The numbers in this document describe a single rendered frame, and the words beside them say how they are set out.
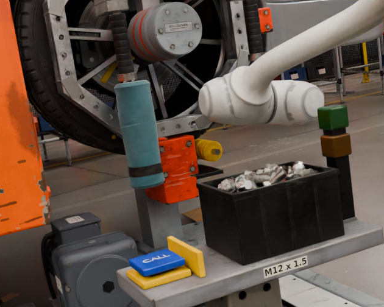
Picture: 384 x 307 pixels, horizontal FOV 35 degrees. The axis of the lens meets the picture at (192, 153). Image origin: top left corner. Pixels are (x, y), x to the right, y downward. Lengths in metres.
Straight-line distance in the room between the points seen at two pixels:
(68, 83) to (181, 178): 0.40
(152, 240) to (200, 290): 0.93
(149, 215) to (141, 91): 0.47
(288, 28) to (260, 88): 0.64
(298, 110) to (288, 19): 0.60
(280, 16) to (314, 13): 0.13
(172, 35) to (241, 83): 0.25
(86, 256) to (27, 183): 0.29
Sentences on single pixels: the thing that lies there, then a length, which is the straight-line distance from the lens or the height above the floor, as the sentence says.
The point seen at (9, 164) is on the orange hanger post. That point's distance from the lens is 1.12.
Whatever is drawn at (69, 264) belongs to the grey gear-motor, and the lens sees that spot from 1.35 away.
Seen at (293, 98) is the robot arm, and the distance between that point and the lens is 1.43.
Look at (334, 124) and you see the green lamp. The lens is 1.10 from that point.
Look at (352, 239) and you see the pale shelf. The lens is 1.07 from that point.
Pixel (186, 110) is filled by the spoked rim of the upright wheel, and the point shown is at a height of 0.63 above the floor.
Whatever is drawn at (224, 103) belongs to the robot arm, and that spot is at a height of 0.67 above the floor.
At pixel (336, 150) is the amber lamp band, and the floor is 0.58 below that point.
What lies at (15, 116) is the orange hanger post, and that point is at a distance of 1.12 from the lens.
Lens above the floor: 0.78
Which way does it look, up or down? 9 degrees down
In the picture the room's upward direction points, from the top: 8 degrees counter-clockwise
